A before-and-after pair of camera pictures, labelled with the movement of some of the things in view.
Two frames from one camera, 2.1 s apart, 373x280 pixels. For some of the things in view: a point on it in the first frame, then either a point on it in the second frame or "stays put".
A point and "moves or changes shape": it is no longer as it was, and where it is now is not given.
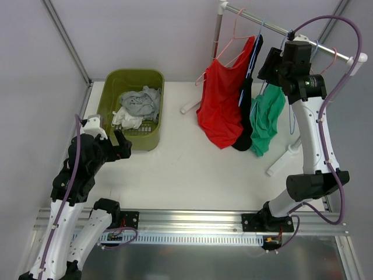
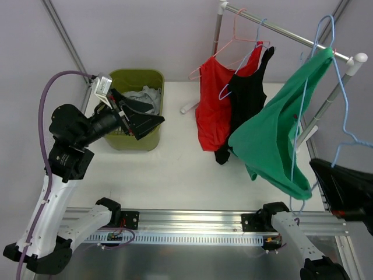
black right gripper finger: (270, 67) → (348, 193)
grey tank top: (144, 104) stays put
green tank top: (263, 117) moves or changes shape
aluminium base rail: (229, 220) stays put
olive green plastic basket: (145, 137) stays put
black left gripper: (117, 149) → (125, 121)
